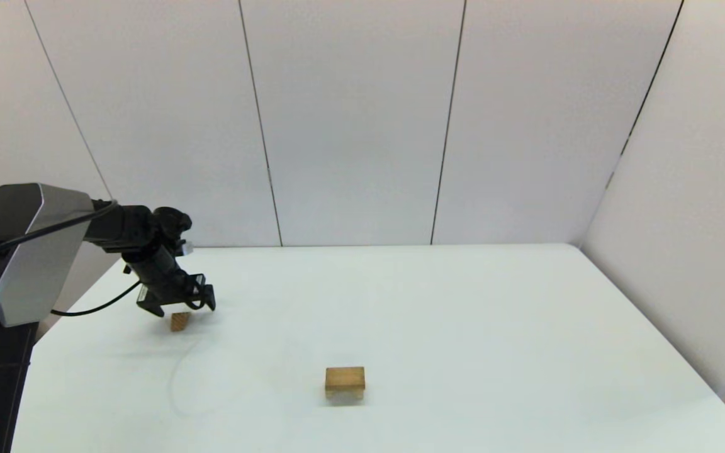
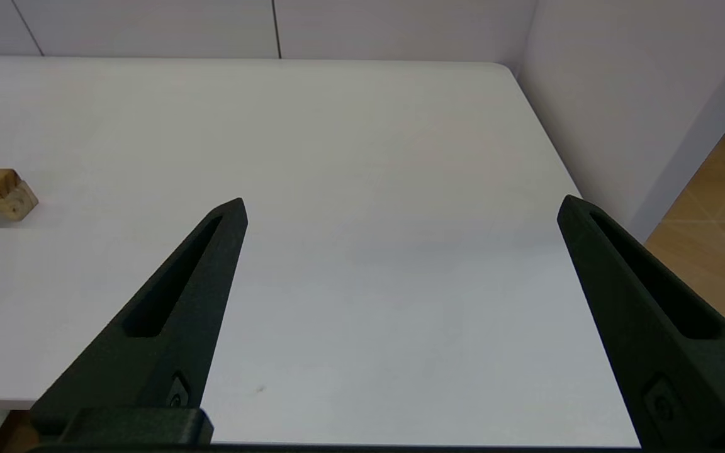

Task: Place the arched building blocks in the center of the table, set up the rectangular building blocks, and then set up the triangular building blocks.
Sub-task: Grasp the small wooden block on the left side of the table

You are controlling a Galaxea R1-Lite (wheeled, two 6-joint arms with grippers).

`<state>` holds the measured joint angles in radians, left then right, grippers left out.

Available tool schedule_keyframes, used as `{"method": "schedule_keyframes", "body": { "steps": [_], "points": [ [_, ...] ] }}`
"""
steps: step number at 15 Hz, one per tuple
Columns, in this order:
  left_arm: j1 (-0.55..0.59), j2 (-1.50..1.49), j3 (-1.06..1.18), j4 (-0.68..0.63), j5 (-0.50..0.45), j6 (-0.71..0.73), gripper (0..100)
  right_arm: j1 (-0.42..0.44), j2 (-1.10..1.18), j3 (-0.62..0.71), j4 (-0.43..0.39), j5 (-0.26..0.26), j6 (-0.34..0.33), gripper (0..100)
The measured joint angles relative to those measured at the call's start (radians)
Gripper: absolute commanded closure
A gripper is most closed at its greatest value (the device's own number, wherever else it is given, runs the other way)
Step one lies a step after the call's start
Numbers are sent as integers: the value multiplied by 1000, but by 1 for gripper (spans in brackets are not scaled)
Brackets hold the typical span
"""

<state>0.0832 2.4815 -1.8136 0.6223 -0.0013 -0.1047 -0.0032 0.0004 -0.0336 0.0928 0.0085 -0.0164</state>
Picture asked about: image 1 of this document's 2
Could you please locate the triangular striped wooden block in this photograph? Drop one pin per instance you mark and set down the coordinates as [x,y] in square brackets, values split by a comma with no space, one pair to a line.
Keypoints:
[179,323]

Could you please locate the arched wooden building block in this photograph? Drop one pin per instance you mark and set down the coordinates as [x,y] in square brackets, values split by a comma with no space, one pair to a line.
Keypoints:
[345,395]

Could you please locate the rectangular wooden building block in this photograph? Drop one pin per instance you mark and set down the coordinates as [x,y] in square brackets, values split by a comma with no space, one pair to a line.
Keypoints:
[345,376]

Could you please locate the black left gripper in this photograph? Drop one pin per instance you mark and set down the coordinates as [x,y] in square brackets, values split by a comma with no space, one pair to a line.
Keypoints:
[174,290]

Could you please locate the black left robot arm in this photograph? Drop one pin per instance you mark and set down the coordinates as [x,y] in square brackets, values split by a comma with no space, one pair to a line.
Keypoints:
[29,251]

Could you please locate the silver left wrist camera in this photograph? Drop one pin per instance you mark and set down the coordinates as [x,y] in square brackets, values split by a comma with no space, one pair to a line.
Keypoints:
[185,248]

